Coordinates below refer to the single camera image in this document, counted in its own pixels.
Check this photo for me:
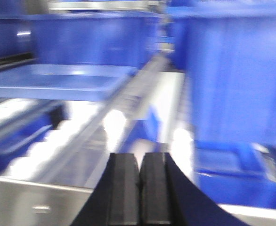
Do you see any blue plastic tray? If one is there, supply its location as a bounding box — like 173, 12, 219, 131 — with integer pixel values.
0, 64, 138, 102

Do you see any large blue tote bin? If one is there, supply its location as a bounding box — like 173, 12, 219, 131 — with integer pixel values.
166, 0, 276, 145

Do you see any blue bin lower shelf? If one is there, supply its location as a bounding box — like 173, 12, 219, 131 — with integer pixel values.
193, 140, 276, 209

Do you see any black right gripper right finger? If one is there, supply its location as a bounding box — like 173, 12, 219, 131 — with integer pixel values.
140, 153, 246, 226

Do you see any blue tote bin left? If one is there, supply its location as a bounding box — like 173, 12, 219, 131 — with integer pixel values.
0, 11, 160, 68

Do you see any steel roller rail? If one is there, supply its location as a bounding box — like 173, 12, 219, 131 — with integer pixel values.
33, 52, 170, 188

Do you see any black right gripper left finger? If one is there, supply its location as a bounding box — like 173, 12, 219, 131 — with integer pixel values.
71, 153, 139, 226

